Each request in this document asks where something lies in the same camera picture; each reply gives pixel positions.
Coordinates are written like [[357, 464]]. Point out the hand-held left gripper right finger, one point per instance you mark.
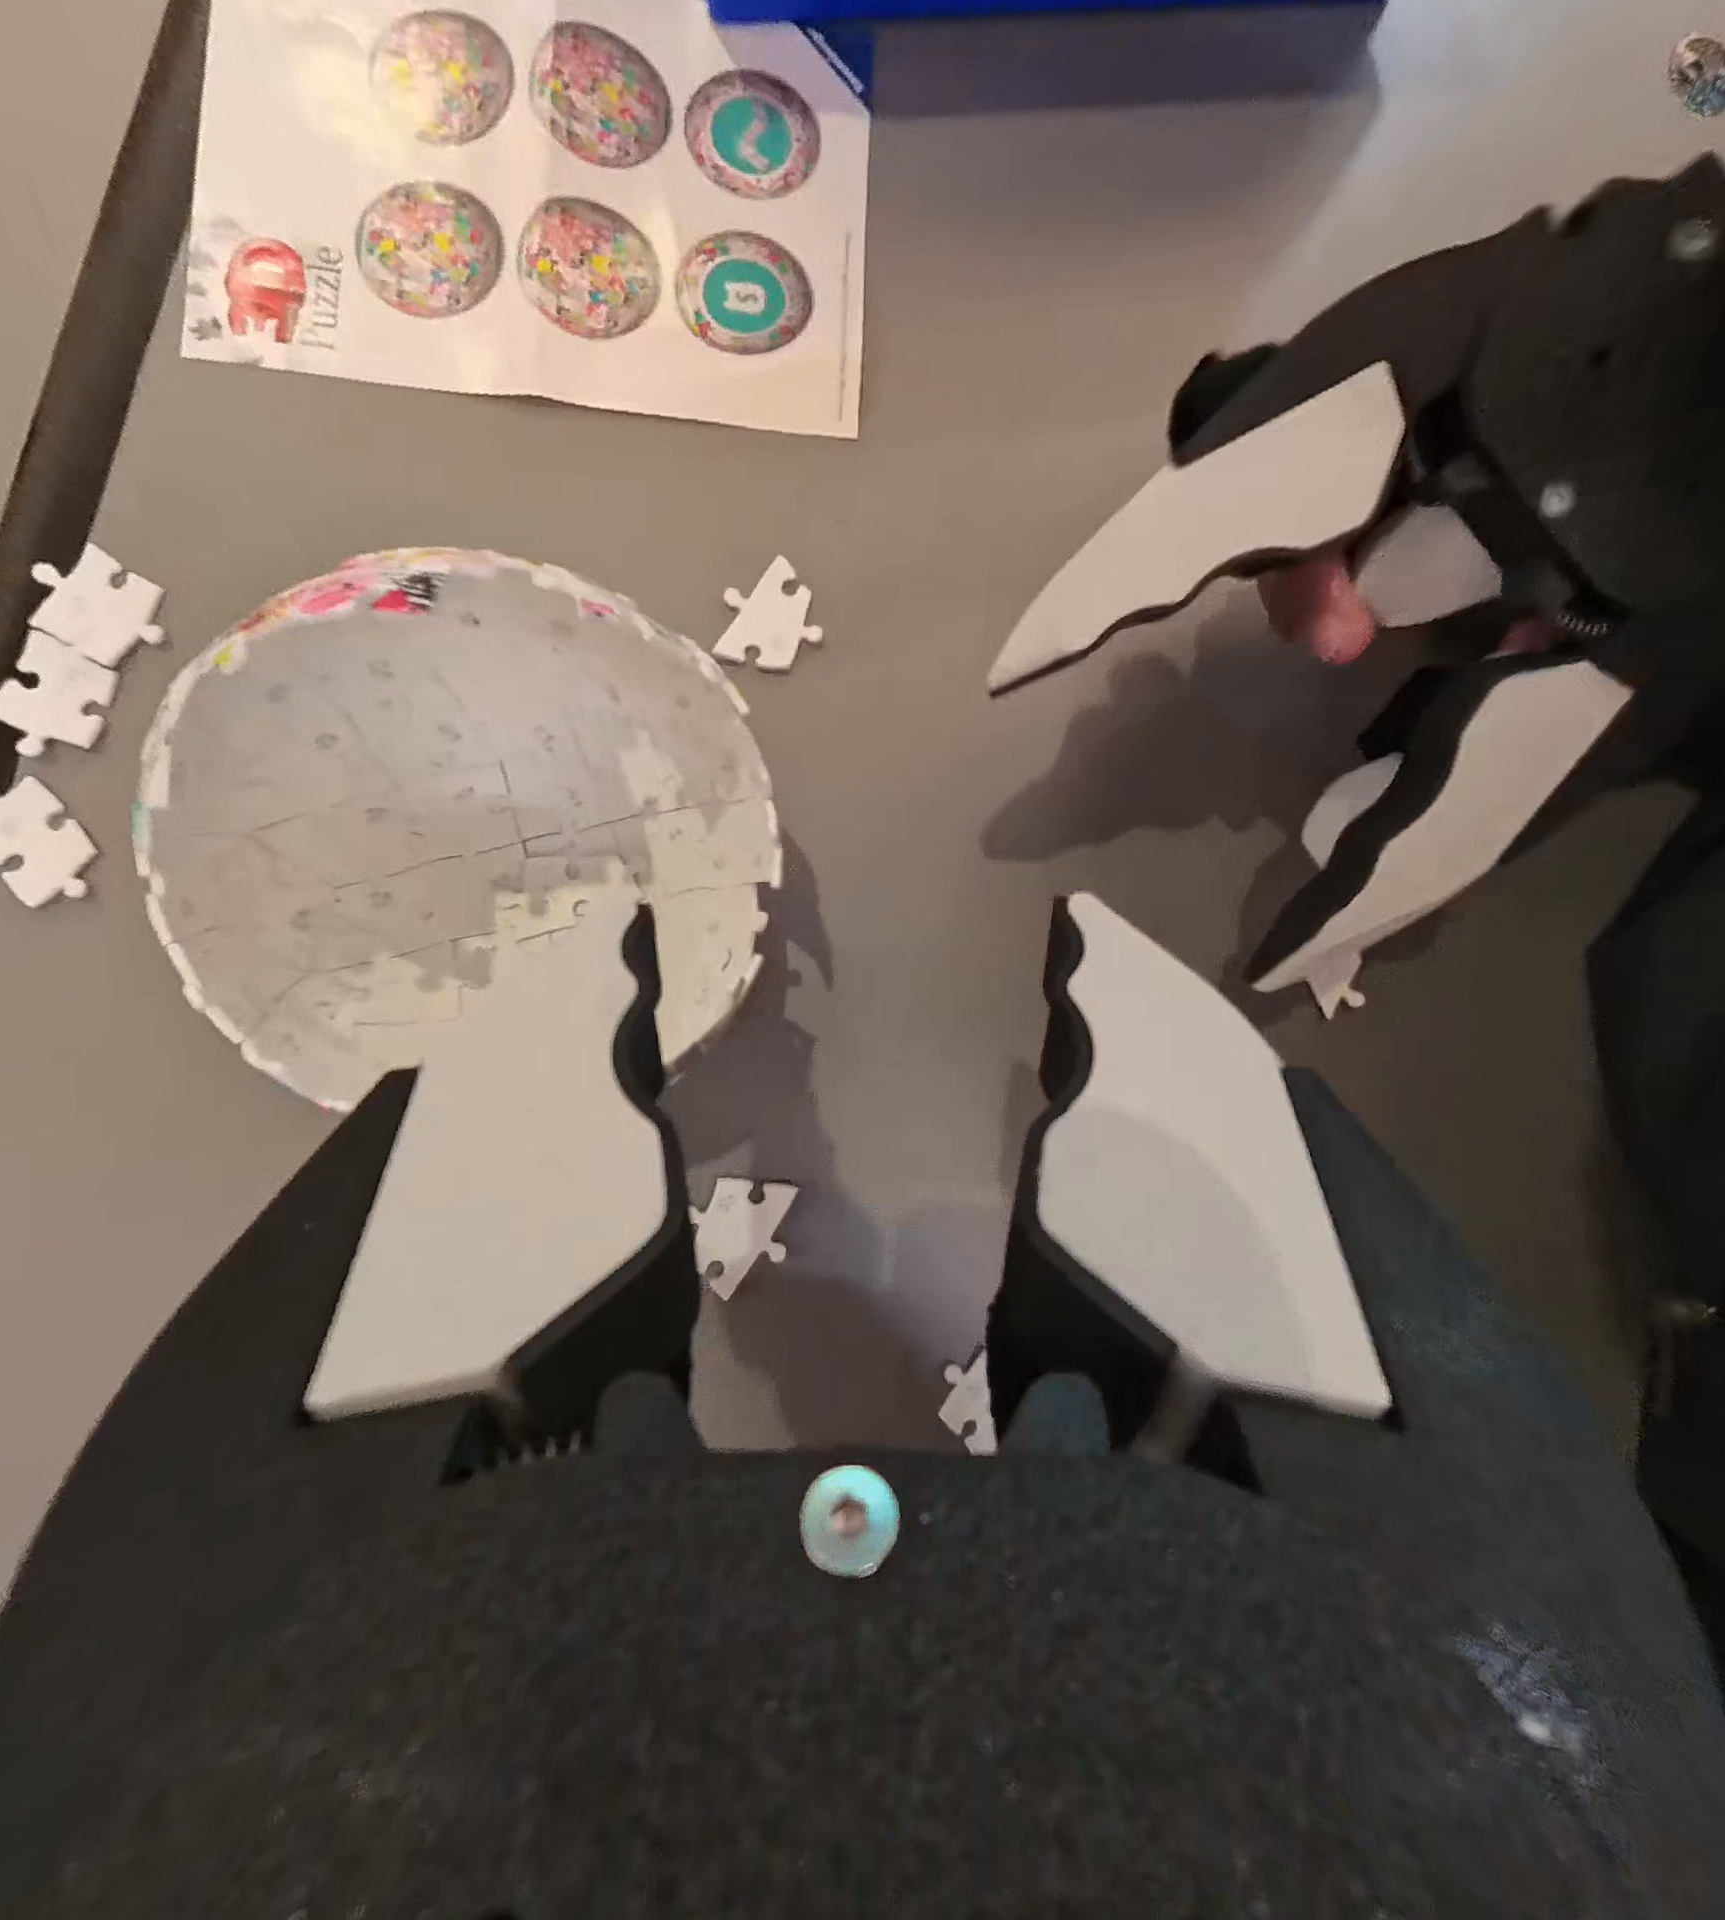
[[1209, 1200]]

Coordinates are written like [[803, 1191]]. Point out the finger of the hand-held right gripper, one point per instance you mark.
[[1464, 794], [1221, 509]]

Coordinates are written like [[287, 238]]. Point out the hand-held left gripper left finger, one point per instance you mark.
[[489, 1200]]

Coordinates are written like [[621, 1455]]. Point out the colourful puzzle ball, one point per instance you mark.
[[412, 782]]

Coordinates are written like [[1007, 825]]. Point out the white puzzle piece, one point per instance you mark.
[[743, 1237], [28, 841], [54, 697], [100, 607], [1339, 974], [971, 1405], [769, 617]]

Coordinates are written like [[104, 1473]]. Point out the puzzle instruction leaflet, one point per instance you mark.
[[563, 211]]

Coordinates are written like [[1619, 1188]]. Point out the person's right hand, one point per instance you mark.
[[1321, 607]]

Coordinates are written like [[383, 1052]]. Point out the small round shiny object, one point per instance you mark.
[[1706, 77]]

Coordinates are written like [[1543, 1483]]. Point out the blue plastic bin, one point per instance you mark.
[[1104, 12]]

